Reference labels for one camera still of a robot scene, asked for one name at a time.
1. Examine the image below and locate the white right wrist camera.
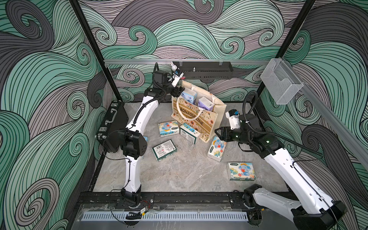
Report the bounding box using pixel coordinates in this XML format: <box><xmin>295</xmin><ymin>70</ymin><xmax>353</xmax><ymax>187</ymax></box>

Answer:
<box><xmin>225</xmin><ymin>109</ymin><xmax>240</xmax><ymax>130</ymax></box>

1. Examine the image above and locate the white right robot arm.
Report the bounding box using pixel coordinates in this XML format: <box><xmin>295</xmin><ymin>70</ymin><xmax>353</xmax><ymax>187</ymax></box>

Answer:
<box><xmin>215</xmin><ymin>91</ymin><xmax>347</xmax><ymax>230</ymax></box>

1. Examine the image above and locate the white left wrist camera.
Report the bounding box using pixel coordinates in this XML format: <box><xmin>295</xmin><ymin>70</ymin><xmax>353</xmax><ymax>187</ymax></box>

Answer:
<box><xmin>172</xmin><ymin>69</ymin><xmax>184</xmax><ymax>87</ymax></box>

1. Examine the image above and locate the floral canvas tote bag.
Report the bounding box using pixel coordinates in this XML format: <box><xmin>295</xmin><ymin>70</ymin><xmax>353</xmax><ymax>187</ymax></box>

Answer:
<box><xmin>171</xmin><ymin>81</ymin><xmax>226</xmax><ymax>143</ymax></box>

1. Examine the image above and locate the clear acrylic wall holder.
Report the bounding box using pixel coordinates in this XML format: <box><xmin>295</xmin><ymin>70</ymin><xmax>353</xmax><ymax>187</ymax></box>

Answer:
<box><xmin>261</xmin><ymin>58</ymin><xmax>304</xmax><ymax>105</ymax></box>

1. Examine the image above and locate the white slotted cable duct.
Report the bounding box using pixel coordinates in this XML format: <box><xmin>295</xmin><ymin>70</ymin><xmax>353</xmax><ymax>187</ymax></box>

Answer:
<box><xmin>80</xmin><ymin>211</ymin><xmax>248</xmax><ymax>222</ymax></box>

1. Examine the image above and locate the light blue wipes pack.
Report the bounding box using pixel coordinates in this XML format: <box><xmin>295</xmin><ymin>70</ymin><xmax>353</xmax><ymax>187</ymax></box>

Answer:
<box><xmin>181</xmin><ymin>88</ymin><xmax>197</xmax><ymax>104</ymax></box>

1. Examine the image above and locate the green barcode tissue pack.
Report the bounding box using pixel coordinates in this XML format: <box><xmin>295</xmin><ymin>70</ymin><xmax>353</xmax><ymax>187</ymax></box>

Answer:
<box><xmin>152</xmin><ymin>140</ymin><xmax>177</xmax><ymax>162</ymax></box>

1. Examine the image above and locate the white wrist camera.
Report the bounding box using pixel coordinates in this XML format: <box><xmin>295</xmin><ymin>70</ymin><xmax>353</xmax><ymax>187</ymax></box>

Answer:
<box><xmin>172</xmin><ymin>69</ymin><xmax>184</xmax><ymax>87</ymax></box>
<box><xmin>225</xmin><ymin>109</ymin><xmax>240</xmax><ymax>130</ymax></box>

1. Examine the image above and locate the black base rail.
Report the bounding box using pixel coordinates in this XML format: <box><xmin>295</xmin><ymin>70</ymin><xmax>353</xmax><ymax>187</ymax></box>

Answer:
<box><xmin>77</xmin><ymin>190</ymin><xmax>254</xmax><ymax>210</ymax></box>

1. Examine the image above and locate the black wall shelf tray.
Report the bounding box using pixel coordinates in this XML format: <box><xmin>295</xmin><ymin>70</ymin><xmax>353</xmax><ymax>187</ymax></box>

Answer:
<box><xmin>173</xmin><ymin>60</ymin><xmax>234</xmax><ymax>81</ymax></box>

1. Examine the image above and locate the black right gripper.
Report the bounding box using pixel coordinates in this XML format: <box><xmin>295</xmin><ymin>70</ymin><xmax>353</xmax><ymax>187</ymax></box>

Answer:
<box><xmin>214</xmin><ymin>126</ymin><xmax>251</xmax><ymax>146</ymax></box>

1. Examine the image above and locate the purple puppy tissue pack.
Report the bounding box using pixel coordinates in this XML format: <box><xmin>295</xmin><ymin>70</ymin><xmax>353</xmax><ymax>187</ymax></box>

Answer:
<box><xmin>197</xmin><ymin>97</ymin><xmax>214</xmax><ymax>111</ymax></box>

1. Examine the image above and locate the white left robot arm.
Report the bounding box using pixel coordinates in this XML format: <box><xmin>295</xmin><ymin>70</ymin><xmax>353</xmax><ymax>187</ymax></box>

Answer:
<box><xmin>96</xmin><ymin>62</ymin><xmax>185</xmax><ymax>205</ymax></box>

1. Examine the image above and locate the white rabbit figurine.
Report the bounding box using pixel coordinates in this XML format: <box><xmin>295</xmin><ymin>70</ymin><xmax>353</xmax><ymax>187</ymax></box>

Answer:
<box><xmin>171</xmin><ymin>62</ymin><xmax>177</xmax><ymax>72</ymax></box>

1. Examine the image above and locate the black carrying case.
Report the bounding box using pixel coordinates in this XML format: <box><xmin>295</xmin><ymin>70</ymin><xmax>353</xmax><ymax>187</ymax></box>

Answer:
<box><xmin>95</xmin><ymin>100</ymin><xmax>128</xmax><ymax>153</ymax></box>

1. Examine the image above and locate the green blue tissue pack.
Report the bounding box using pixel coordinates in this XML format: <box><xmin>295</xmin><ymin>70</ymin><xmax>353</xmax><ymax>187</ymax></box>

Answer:
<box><xmin>180</xmin><ymin>123</ymin><xmax>201</xmax><ymax>144</ymax></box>

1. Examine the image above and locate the elephant print tissue pack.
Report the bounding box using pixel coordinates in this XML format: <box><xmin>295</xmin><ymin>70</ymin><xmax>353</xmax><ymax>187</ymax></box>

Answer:
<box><xmin>227</xmin><ymin>162</ymin><xmax>256</xmax><ymax>181</ymax></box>
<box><xmin>158</xmin><ymin>121</ymin><xmax>180</xmax><ymax>137</ymax></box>
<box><xmin>207</xmin><ymin>136</ymin><xmax>227</xmax><ymax>162</ymax></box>

